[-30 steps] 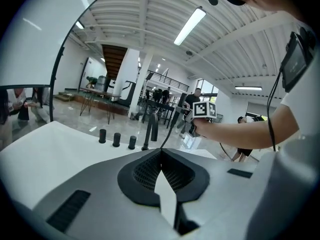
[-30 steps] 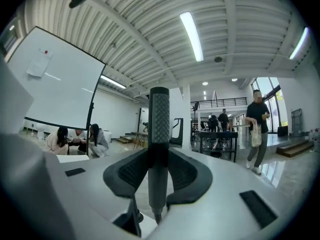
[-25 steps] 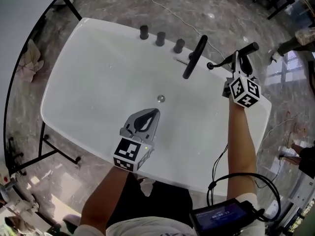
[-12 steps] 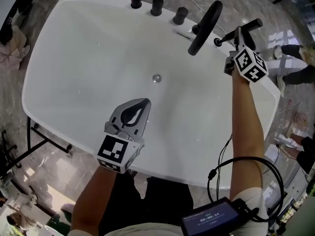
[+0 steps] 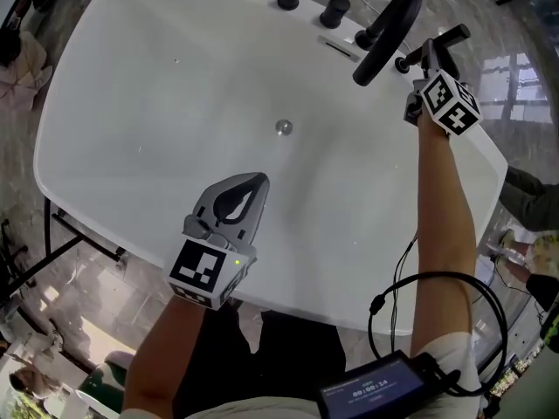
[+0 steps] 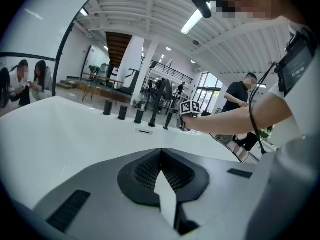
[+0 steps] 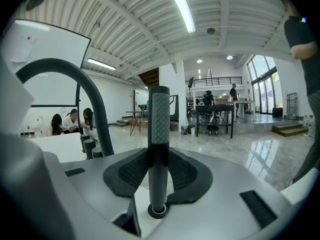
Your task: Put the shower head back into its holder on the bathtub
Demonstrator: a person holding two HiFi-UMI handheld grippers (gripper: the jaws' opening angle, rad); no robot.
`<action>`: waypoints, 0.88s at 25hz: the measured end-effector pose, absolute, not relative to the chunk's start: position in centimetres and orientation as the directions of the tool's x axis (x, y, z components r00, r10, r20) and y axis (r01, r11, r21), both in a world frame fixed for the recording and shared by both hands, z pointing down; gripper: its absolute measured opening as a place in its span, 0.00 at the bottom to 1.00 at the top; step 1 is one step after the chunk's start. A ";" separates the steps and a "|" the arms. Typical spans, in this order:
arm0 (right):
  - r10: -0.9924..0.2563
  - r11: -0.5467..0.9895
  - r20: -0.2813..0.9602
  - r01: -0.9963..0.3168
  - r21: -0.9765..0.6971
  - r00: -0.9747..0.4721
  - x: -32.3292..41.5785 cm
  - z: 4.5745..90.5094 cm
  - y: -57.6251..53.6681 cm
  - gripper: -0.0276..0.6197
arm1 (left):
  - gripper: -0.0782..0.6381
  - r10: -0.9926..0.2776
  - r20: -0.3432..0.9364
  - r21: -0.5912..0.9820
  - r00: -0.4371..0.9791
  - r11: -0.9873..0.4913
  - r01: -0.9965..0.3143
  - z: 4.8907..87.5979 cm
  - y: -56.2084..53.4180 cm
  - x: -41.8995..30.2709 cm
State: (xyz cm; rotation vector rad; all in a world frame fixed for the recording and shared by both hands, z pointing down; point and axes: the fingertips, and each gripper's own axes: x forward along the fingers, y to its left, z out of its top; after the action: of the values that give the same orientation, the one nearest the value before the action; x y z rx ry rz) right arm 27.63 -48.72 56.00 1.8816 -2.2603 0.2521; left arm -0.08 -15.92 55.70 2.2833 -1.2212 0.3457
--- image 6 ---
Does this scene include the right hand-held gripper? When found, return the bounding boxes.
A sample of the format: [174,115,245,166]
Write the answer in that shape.
[176,99,202,133]

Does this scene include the black shower head holder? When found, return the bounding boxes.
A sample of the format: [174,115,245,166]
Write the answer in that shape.
[163,111,175,131]

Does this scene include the black cylindrical faucet knob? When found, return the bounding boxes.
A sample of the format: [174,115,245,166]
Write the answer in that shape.
[102,99,113,117]
[117,104,129,121]
[133,108,145,125]

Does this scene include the person's right forearm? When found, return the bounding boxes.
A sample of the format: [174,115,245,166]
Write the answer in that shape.
[182,92,294,137]

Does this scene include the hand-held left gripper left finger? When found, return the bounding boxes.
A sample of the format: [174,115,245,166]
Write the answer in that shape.
[117,147,162,208]

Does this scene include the wooden table with metal legs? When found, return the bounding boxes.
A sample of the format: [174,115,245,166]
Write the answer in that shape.
[81,72,125,103]

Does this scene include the black cable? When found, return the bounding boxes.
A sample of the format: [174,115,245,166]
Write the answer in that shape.
[248,61,279,156]

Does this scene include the person's white shirt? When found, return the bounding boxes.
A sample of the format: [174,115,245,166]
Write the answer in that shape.
[244,15,320,240]

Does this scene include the black chest-worn screen device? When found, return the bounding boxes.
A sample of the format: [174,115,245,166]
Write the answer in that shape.
[276,28,316,97]

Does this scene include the black treadmill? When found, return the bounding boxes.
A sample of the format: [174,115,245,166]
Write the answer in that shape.
[120,68,141,96]

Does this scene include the long ceiling light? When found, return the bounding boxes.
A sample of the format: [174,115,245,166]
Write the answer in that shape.
[180,8,204,35]

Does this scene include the black head-worn camera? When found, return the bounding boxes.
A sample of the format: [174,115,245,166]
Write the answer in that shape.
[187,0,214,19]

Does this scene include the black curved metal frame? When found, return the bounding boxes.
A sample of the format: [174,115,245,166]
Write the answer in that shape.
[0,0,107,98]

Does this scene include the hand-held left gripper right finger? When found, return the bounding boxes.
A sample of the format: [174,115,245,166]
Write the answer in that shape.
[159,147,211,203]

